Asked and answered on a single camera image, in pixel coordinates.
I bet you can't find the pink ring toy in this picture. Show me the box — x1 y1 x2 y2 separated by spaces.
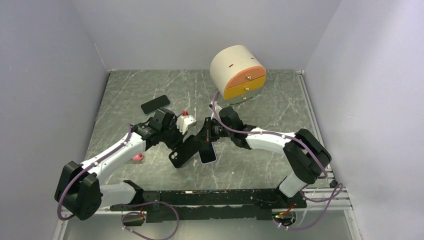
132 153 145 164

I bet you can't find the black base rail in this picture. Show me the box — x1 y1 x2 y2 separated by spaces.
110 188 307 223

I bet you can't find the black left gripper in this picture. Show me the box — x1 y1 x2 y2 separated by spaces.
160 120 188 151

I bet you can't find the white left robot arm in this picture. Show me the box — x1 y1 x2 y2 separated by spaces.
54 108 197 221

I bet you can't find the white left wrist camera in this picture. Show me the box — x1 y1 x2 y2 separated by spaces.
176 110 197 136

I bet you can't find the aluminium frame rail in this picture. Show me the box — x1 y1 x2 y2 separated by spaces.
52 71 352 233

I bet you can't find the green-edged smartphone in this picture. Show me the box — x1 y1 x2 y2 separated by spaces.
140 95 171 115

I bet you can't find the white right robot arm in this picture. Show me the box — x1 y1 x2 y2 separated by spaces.
195 107 332 208

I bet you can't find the black phone case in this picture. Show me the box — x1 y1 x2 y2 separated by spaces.
168 135 202 169

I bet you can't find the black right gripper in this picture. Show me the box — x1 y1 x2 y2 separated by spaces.
194 117 233 143

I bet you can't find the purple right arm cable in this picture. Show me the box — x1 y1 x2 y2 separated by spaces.
211 91 344 232

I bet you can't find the round beige drawer cabinet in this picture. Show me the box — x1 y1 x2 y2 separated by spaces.
209 45 267 104

